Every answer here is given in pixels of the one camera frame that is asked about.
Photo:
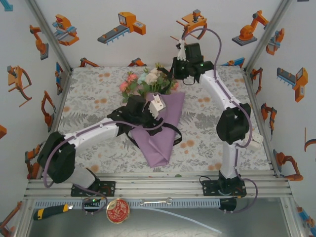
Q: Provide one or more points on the thin white plastic tube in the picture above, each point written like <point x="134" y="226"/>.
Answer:
<point x="205" y="225"/>

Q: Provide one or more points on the pink artificial rose stem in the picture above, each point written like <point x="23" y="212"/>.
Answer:
<point x="132" y="77"/>

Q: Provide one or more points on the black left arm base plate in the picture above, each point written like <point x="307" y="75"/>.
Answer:
<point x="109" y="188"/>

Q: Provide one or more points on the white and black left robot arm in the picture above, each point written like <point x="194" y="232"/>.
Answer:
<point x="91" y="138"/>

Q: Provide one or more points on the pink and purple wrapping paper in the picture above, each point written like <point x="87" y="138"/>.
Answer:
<point x="160" y="138"/>

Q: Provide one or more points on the bouquet of artificial roses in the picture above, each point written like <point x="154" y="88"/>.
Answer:
<point x="175" y="85"/>

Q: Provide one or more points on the aluminium frame post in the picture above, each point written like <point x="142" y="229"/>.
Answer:
<point x="267" y="34"/>
<point x="49" y="37"/>

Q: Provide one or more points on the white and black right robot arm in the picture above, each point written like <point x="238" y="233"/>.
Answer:
<point x="212" y="89"/>

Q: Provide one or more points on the cream artificial flower stem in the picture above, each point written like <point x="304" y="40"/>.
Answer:
<point x="151" y="77"/>

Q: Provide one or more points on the round red gold tin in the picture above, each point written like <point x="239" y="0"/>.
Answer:
<point x="118" y="212"/>

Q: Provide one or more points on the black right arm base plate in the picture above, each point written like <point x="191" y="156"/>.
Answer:
<point x="208" y="188"/>

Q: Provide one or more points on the black ribbon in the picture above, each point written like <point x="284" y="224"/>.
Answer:
<point x="178" y="138"/>

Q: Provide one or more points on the white square alarm clock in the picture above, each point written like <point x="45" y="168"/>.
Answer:
<point x="258" y="142"/>

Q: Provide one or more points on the yellow and black utility knife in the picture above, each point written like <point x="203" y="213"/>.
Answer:
<point x="49" y="212"/>

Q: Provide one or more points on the silver open-ended wrench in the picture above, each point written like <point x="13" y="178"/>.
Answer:
<point x="155" y="202"/>

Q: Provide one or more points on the aluminium side rail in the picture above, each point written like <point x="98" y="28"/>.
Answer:
<point x="63" y="96"/>
<point x="253" y="98"/>

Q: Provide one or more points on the floral tablecloth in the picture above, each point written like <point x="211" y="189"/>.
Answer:
<point x="98" y="86"/>

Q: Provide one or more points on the black control box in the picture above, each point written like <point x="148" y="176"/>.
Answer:
<point x="228" y="205"/>
<point x="92" y="205"/>

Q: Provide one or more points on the pale blue artificial flower stem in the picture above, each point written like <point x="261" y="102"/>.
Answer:
<point x="142" y="79"/>

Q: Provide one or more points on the aluminium frame rail bed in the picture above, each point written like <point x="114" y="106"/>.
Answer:
<point x="160" y="187"/>

